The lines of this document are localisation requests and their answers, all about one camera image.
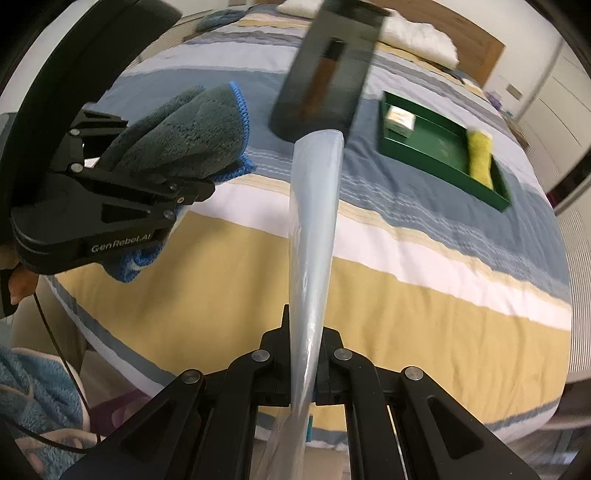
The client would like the black cable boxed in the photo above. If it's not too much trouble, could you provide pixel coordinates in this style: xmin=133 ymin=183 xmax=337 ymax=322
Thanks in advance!
xmin=0 ymin=288 xmax=105 ymax=455

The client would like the wooden nightstand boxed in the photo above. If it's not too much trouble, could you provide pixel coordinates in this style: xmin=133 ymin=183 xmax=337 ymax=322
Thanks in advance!
xmin=505 ymin=113 xmax=532 ymax=148

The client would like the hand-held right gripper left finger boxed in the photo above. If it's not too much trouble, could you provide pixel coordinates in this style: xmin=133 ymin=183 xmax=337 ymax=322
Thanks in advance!
xmin=59 ymin=323 xmax=293 ymax=480

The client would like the yellow towel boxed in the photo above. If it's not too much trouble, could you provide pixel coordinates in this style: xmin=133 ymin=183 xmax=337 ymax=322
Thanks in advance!
xmin=465 ymin=129 xmax=495 ymax=190

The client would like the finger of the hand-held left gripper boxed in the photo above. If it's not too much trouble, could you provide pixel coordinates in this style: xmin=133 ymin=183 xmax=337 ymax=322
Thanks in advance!
xmin=53 ymin=161 xmax=217 ymax=234
xmin=64 ymin=109 xmax=130 ymax=163

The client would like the tissue packet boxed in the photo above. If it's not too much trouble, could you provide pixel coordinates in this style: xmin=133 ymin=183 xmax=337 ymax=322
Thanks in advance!
xmin=385 ymin=105 xmax=416 ymax=138

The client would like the striped bedspread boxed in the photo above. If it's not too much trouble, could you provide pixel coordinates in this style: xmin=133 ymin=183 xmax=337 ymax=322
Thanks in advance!
xmin=53 ymin=0 xmax=573 ymax=451

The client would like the wooden bed headboard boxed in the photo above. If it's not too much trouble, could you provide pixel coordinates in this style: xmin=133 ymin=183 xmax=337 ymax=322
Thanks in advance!
xmin=369 ymin=0 xmax=507 ymax=88

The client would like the green tray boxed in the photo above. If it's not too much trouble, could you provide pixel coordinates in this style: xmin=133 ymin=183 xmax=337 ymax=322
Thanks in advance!
xmin=378 ymin=91 xmax=512 ymax=213

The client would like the person's left hand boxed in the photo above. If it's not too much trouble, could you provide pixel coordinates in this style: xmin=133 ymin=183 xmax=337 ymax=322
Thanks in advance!
xmin=9 ymin=264 xmax=36 ymax=306

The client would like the clear plastic bag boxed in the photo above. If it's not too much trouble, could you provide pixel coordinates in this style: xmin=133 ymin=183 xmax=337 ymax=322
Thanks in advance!
xmin=259 ymin=129 xmax=345 ymax=480

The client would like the white pillow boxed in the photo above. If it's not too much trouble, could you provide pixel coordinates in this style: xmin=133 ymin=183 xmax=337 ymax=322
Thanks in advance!
xmin=279 ymin=0 xmax=459 ymax=68

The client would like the white wardrobe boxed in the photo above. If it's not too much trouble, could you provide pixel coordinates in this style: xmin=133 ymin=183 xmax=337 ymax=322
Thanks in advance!
xmin=517 ymin=34 xmax=591 ymax=384

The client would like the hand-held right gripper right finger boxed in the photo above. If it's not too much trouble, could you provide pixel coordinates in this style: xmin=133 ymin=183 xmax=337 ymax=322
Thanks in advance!
xmin=316 ymin=325 xmax=541 ymax=480

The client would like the person's blue fleece garment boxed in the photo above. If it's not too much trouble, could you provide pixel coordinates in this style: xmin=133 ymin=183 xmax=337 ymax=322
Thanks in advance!
xmin=0 ymin=346 xmax=95 ymax=480

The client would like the teal knitted cloth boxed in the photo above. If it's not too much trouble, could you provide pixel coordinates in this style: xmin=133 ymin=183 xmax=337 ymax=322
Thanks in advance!
xmin=196 ymin=8 xmax=243 ymax=32

